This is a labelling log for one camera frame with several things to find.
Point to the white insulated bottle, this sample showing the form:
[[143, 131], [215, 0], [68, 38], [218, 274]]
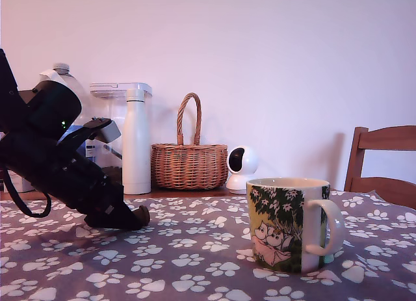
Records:
[[136, 145]]

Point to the wooden chair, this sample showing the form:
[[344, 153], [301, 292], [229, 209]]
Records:
[[383, 141]]

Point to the illustrated cartoon coffee mug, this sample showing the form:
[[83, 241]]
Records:
[[276, 223]]

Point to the small white round camera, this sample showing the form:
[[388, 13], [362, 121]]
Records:
[[247, 161]]

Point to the brown coffee capsule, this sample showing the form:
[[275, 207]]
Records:
[[144, 216]]

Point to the grey paw print cloth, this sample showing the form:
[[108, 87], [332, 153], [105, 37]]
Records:
[[195, 249]]

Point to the white cardboard box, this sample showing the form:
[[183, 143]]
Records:
[[16, 184]]

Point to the dark coffee beans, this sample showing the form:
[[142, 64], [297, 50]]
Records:
[[115, 175]]

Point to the clear container with lid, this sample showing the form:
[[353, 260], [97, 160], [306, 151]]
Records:
[[107, 89]]

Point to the scoop in clear container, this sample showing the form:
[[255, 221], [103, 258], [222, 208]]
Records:
[[113, 153]]

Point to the large clear water bottle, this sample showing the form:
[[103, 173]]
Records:
[[76, 86]]

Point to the grey gripper camera box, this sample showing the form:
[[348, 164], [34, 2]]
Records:
[[109, 132]]

